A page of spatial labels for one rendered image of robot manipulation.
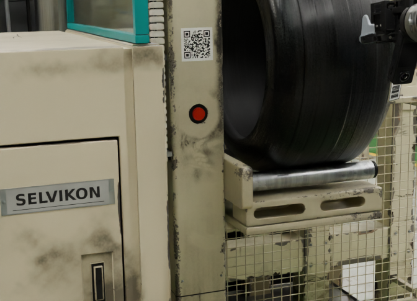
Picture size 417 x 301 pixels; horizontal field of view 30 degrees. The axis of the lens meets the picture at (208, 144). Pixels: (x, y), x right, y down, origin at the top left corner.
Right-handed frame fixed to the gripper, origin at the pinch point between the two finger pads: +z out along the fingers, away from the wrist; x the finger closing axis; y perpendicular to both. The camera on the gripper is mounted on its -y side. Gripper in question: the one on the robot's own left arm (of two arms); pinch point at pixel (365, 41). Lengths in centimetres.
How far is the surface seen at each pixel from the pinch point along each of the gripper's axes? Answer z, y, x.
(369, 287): 161, -104, -91
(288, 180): 18.1, -30.4, 11.4
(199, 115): 23.3, -14.0, 30.6
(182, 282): 29, -54, 36
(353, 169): 18.2, -29.6, -5.8
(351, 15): 2.6, 6.0, 1.6
